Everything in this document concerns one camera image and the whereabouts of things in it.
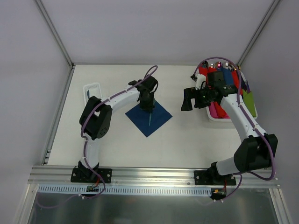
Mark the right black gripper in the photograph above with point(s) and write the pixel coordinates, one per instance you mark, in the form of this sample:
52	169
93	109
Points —
195	99

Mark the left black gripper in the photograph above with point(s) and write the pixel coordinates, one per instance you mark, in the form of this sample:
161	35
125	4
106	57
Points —
147	106

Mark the dark blue paper napkin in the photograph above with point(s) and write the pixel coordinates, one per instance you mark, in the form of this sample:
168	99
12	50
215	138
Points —
140	118

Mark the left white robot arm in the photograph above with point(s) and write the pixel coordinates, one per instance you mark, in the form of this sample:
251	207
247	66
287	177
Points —
96	118

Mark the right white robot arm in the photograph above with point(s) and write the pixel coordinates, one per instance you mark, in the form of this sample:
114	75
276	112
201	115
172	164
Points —
256	153

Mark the green napkin roll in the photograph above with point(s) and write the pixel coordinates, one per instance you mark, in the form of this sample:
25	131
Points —
248	100

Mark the large white plastic basket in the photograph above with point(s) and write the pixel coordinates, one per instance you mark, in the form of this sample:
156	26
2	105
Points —
231	100

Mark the small white plastic basket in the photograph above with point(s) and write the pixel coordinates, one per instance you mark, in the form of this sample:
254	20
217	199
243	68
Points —
95	90

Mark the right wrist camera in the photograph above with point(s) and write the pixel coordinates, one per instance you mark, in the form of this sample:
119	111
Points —
200	80

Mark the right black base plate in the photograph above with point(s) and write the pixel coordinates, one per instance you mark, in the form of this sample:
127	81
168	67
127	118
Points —
204	177

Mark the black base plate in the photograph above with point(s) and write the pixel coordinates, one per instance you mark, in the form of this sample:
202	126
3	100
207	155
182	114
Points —
204	177
84	175

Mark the white slotted cable duct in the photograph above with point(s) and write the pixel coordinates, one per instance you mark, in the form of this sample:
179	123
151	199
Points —
125	190

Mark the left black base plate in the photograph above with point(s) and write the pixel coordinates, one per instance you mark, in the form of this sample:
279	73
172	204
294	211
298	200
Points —
84	175

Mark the aluminium mounting rail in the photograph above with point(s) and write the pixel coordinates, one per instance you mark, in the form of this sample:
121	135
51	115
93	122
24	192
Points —
154	177

